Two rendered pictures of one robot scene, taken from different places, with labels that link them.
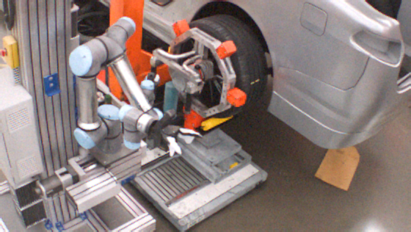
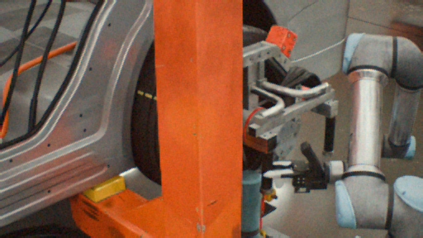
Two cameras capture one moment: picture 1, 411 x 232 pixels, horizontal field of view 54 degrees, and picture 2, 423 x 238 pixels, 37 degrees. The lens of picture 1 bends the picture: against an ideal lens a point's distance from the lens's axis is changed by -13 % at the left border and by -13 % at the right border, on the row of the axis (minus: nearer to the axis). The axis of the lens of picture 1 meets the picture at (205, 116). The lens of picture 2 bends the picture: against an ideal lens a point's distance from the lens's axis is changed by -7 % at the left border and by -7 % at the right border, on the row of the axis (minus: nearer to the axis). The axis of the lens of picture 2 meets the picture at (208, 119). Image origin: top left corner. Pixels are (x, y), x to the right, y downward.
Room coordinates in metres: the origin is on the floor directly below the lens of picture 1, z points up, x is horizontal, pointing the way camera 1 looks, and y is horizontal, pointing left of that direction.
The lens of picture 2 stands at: (2.50, 2.20, 1.87)
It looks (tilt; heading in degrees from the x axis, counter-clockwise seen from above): 25 degrees down; 273
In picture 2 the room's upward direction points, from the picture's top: 1 degrees counter-clockwise
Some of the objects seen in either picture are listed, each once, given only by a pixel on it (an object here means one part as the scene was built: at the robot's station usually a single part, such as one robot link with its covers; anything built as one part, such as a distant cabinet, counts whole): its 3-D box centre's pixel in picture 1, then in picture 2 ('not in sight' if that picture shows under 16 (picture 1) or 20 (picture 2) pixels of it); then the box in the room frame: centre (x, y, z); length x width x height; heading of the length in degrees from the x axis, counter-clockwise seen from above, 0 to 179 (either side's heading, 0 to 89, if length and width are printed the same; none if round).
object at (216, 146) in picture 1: (209, 128); not in sight; (2.59, -0.04, 0.32); 0.40 x 0.30 x 0.28; 47
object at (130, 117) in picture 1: (132, 117); not in sight; (1.48, 0.30, 1.21); 0.11 x 0.08 x 0.09; 62
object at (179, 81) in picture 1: (191, 76); (263, 130); (2.41, 0.12, 0.85); 0.21 x 0.14 x 0.14; 137
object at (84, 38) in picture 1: (100, 35); not in sight; (3.65, 1.08, 0.39); 0.66 x 0.66 x 0.24
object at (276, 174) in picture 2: not in sight; (278, 180); (2.37, 0.38, 0.81); 0.09 x 0.03 x 0.06; 12
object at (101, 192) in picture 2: not in sight; (98, 183); (2.97, 0.25, 0.71); 0.14 x 0.14 x 0.05; 47
